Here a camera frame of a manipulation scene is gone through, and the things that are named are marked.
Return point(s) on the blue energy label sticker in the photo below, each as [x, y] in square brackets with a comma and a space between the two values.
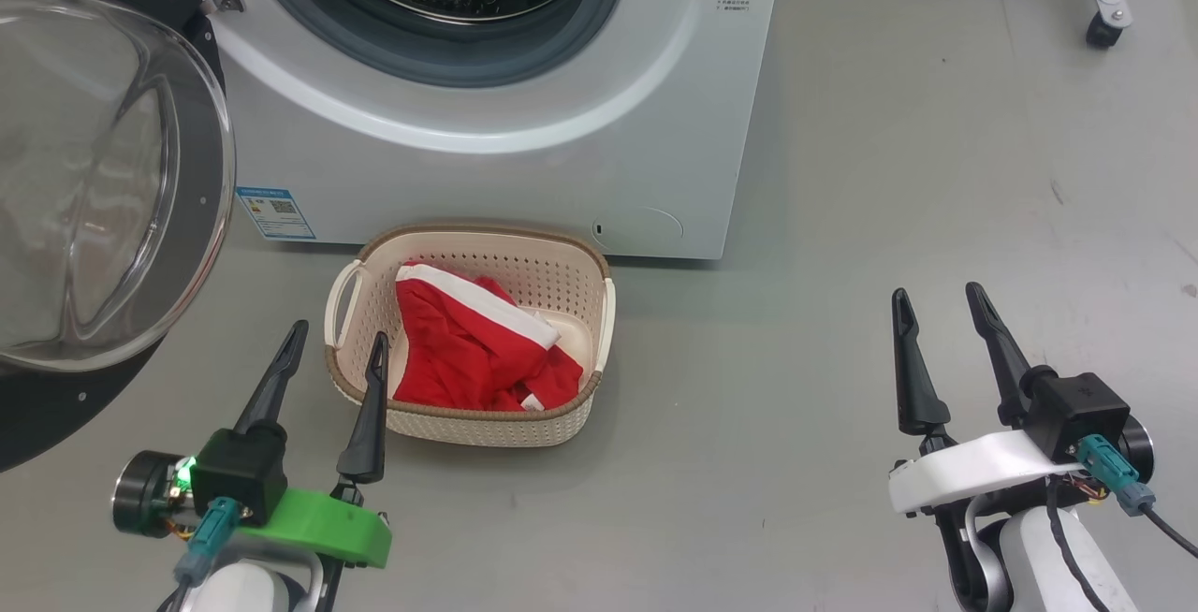
[276, 212]

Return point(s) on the white front-load washing machine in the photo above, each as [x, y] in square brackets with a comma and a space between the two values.
[608, 125]

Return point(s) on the black glass washing machine door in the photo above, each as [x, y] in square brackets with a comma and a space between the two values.
[94, 219]

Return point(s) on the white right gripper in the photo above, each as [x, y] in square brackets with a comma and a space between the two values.
[964, 472]

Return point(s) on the cream perforated laundry basket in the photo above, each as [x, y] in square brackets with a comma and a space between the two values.
[440, 429]

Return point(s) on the red garment with white band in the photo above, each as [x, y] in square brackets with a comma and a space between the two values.
[449, 350]

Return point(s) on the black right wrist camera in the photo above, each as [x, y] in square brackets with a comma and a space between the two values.
[1076, 411]

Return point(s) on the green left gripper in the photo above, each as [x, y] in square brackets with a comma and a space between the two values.
[328, 523]

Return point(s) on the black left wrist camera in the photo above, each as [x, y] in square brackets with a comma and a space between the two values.
[239, 476]

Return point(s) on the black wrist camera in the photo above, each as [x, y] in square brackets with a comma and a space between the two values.
[1076, 411]
[239, 476]

